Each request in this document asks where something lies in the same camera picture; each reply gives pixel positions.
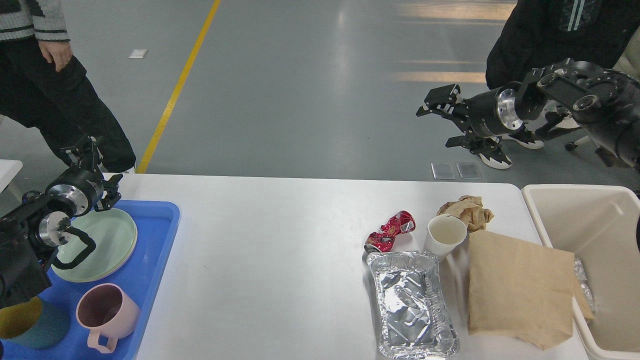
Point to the white paper cup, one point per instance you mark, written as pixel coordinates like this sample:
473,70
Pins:
444,233

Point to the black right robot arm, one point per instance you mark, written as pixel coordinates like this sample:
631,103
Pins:
603,102

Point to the crumpled brown paper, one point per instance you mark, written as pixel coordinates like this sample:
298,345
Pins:
470,210

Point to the crushed red can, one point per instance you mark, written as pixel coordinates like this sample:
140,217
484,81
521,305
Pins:
382,240

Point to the clear floor plate right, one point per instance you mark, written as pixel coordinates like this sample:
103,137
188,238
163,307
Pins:
469,170

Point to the beige plastic bin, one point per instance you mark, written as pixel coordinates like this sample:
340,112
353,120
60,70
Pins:
599,225

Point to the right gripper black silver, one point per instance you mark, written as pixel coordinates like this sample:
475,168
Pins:
485,116

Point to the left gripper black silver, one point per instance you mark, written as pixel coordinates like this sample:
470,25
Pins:
81,187

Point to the white office chair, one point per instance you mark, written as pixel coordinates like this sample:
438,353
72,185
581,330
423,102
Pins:
572,145

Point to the green plate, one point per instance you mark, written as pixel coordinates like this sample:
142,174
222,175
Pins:
115,234

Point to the aluminium foil tray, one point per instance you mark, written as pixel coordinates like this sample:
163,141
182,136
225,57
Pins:
415,321

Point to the clear floor plate left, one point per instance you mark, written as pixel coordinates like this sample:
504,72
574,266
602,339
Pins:
443,171

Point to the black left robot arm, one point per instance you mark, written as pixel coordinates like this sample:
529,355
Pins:
38,233

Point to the seated person in white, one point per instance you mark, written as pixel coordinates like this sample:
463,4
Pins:
629,61

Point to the blue plastic tray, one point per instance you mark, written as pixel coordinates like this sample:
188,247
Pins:
157,224

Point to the yellow plate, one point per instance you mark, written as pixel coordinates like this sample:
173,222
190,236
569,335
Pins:
124,259

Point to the pink mug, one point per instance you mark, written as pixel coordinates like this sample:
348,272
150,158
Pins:
109,314

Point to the crumpled foil in bin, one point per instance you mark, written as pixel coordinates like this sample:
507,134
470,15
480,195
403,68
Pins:
580,273

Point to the person in black coat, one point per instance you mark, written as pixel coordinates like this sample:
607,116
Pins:
540,33

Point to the person in grey sweater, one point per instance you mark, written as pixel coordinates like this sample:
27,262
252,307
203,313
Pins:
44,86

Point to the teal yellow cup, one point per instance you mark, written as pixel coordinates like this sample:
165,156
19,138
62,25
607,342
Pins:
35,324

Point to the clear floor plate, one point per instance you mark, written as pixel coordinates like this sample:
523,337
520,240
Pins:
443,171
469,170

